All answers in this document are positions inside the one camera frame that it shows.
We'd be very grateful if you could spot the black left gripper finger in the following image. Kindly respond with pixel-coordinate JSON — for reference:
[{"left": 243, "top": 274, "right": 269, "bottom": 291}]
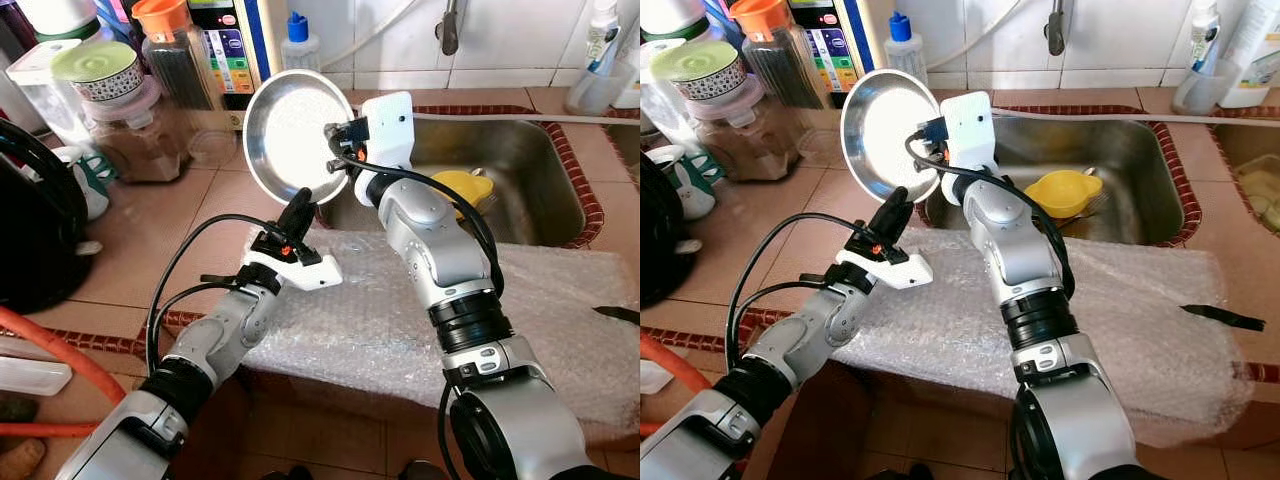
[
  {"left": 277, "top": 187, "right": 319, "bottom": 241},
  {"left": 872, "top": 187, "right": 913, "bottom": 241}
]

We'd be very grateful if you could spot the shallow steel bowl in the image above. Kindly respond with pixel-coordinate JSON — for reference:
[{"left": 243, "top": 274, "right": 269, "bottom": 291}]
[
  {"left": 243, "top": 70, "right": 356, "bottom": 206},
  {"left": 840, "top": 70, "right": 946, "bottom": 204}
]

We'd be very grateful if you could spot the green dish soap bottle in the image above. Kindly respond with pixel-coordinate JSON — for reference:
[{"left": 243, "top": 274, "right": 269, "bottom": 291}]
[
  {"left": 282, "top": 10, "right": 321, "bottom": 73},
  {"left": 885, "top": 10, "right": 926, "bottom": 81}
]

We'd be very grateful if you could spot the cream water ioniser appliance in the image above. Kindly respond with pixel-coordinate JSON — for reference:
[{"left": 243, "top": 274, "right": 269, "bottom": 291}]
[
  {"left": 185, "top": 0, "right": 291, "bottom": 111},
  {"left": 785, "top": 0, "right": 896, "bottom": 111}
]

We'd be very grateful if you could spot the steel water spout pipe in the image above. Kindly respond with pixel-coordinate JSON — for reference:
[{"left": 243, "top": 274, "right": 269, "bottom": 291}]
[
  {"left": 1043, "top": 0, "right": 1069, "bottom": 56},
  {"left": 437, "top": 0, "right": 463, "bottom": 56}
]

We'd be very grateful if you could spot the jar with brown contents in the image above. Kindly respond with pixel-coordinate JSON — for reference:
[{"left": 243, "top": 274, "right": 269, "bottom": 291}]
[
  {"left": 80, "top": 78, "right": 196, "bottom": 184},
  {"left": 690, "top": 78, "right": 796, "bottom": 181}
]

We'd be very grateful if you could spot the glass jar with orange lid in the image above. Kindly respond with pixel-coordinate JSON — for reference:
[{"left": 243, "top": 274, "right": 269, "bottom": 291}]
[
  {"left": 132, "top": 0, "right": 246, "bottom": 169},
  {"left": 730, "top": 0, "right": 846, "bottom": 166}
]

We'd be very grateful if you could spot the white mug with teal print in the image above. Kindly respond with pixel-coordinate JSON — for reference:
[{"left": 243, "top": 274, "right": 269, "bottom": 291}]
[
  {"left": 672, "top": 150, "right": 731, "bottom": 221},
  {"left": 50, "top": 145, "right": 119, "bottom": 221}
]

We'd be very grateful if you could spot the steel sink basin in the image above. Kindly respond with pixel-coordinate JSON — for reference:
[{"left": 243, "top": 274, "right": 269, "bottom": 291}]
[
  {"left": 918, "top": 105, "right": 1206, "bottom": 249},
  {"left": 1210, "top": 125, "right": 1280, "bottom": 241},
  {"left": 315, "top": 105, "right": 606, "bottom": 249}
]

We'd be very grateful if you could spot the black electric kettle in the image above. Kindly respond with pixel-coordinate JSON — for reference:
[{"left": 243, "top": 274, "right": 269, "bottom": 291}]
[
  {"left": 0, "top": 120, "right": 91, "bottom": 316},
  {"left": 640, "top": 150, "right": 691, "bottom": 306}
]

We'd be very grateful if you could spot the patterned container with green lid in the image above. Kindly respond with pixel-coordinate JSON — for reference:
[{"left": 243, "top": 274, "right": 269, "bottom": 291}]
[
  {"left": 50, "top": 40, "right": 146, "bottom": 103},
  {"left": 675, "top": 40, "right": 749, "bottom": 101}
]

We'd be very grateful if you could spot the clear plastic cup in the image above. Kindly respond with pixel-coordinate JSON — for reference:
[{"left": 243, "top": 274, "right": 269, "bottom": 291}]
[
  {"left": 1172, "top": 58, "right": 1226, "bottom": 114},
  {"left": 565, "top": 55, "right": 621, "bottom": 116}
]

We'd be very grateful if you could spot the white rectangular plastic bar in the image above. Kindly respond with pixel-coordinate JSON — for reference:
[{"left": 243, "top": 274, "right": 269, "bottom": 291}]
[
  {"left": 640, "top": 360, "right": 676, "bottom": 396},
  {"left": 0, "top": 355, "right": 73, "bottom": 398}
]

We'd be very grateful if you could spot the clear container with white lid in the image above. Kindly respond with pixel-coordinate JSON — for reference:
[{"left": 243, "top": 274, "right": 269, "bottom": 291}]
[
  {"left": 640, "top": 38, "right": 701, "bottom": 141},
  {"left": 5, "top": 38, "right": 86, "bottom": 146}
]

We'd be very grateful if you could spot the clear bubble wrap sheet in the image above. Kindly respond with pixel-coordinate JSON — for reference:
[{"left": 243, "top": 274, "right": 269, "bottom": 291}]
[
  {"left": 240, "top": 228, "right": 640, "bottom": 431},
  {"left": 830, "top": 228, "right": 1256, "bottom": 446}
]

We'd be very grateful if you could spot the white canister with green band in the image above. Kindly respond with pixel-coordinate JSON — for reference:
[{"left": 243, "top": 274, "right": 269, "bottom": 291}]
[
  {"left": 15, "top": 0, "right": 101, "bottom": 43},
  {"left": 640, "top": 0, "right": 706, "bottom": 41}
]

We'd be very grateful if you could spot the clear container with green vegetables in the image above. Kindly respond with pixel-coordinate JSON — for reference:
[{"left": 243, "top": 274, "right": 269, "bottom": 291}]
[{"left": 1240, "top": 165, "right": 1280, "bottom": 231}]

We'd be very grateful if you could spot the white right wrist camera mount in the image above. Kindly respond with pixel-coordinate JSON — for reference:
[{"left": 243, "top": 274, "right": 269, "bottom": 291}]
[
  {"left": 940, "top": 92, "right": 998, "bottom": 206},
  {"left": 353, "top": 92, "right": 416, "bottom": 206}
]

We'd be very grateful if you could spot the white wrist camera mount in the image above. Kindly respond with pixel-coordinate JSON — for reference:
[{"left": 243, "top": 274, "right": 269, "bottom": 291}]
[
  {"left": 835, "top": 248, "right": 934, "bottom": 291},
  {"left": 353, "top": 92, "right": 416, "bottom": 206},
  {"left": 240, "top": 250, "right": 344, "bottom": 293},
  {"left": 940, "top": 92, "right": 998, "bottom": 206}
]

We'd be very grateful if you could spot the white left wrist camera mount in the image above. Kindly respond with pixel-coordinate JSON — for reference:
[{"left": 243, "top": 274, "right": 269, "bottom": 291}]
[
  {"left": 835, "top": 248, "right": 934, "bottom": 291},
  {"left": 240, "top": 250, "right": 344, "bottom": 293}
]

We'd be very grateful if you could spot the white flexible water hose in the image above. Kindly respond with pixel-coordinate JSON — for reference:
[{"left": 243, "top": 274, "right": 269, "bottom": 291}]
[
  {"left": 320, "top": 0, "right": 446, "bottom": 71},
  {"left": 925, "top": 0, "right": 1051, "bottom": 71}
]

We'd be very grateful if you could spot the orange gas hose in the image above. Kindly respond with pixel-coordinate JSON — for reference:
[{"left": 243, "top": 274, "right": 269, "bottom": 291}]
[
  {"left": 640, "top": 330, "right": 713, "bottom": 436},
  {"left": 0, "top": 305, "right": 129, "bottom": 439}
]

